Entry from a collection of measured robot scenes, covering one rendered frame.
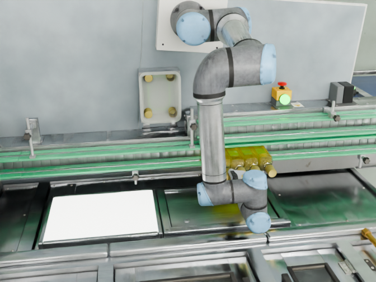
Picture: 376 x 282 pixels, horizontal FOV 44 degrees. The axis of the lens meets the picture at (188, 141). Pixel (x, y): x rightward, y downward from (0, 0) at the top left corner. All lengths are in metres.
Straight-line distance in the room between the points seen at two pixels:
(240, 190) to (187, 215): 0.39
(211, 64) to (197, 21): 0.40
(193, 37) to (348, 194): 0.94
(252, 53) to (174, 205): 0.76
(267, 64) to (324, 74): 0.92
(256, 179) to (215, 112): 0.25
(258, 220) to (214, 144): 0.28
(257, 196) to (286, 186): 0.64
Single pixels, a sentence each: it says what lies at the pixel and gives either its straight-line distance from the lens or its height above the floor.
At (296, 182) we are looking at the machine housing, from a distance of 2.15.
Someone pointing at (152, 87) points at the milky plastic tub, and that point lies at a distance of 2.03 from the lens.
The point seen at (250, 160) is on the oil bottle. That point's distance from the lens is 1.88.
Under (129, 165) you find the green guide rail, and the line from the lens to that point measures 1.97.
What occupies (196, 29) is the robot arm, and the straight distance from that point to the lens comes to 1.71.
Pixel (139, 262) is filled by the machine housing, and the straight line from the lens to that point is 1.61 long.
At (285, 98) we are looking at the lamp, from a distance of 2.09.
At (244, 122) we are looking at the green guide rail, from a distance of 1.96.
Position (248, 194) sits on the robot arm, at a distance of 1.47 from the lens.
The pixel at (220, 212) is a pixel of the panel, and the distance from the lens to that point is 1.81.
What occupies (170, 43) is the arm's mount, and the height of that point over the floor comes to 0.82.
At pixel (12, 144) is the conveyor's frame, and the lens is 2.08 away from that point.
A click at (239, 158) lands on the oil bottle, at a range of 1.89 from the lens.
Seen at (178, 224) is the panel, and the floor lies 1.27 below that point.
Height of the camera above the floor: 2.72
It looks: 66 degrees down
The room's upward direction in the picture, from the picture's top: 159 degrees clockwise
